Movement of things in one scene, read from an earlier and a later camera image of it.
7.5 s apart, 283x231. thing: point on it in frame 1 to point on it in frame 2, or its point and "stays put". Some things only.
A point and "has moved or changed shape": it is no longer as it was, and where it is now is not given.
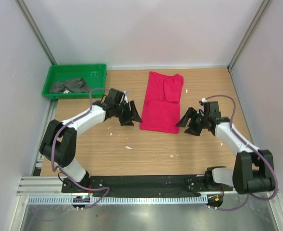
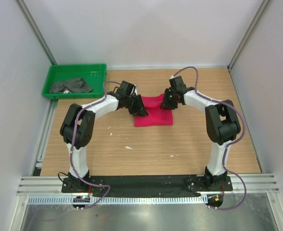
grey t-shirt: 77,85 stays put
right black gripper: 183,121 to 166,104
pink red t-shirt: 161,109 has moved or changed shape
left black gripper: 131,114 to 140,110
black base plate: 186,186 stays put
